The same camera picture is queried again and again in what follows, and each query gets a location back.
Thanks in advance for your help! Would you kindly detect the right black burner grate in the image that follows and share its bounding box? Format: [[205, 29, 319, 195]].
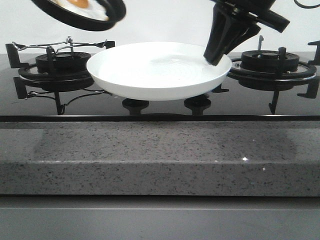
[[227, 36, 320, 115]]

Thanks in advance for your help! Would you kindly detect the white plate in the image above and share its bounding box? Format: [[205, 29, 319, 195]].
[[86, 42, 232, 101]]

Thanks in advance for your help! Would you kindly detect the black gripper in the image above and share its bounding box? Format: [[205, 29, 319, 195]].
[[203, 0, 290, 66]]

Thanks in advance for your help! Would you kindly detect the left black burner grate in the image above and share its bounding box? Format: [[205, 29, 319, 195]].
[[5, 36, 116, 115]]

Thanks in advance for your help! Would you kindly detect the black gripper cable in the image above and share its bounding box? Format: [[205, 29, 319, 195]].
[[293, 0, 320, 10]]

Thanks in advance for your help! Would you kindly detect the black glass stove top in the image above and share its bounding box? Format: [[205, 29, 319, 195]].
[[0, 54, 320, 122]]

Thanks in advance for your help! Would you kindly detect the wire pan support ring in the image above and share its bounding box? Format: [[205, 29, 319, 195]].
[[11, 36, 108, 55]]

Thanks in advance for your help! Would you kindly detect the black frying pan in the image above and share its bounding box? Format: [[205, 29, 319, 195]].
[[33, 0, 127, 32]]

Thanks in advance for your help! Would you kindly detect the black burner grate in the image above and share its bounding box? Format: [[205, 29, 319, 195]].
[[5, 36, 116, 115], [227, 36, 320, 115]]

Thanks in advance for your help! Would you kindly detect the fried egg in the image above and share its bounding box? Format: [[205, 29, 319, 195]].
[[52, 0, 109, 21]]

